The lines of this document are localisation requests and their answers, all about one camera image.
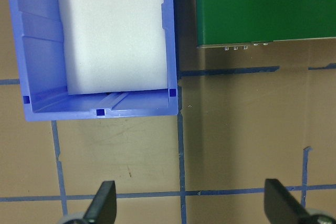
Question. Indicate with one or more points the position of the blue plastic storage bin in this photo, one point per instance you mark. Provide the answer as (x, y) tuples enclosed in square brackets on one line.
[(39, 64)]

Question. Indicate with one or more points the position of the white foam pad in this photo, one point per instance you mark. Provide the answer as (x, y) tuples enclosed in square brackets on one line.
[(113, 37)]

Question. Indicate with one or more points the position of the green belt conveyor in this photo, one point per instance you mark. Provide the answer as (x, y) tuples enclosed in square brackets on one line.
[(262, 6)]

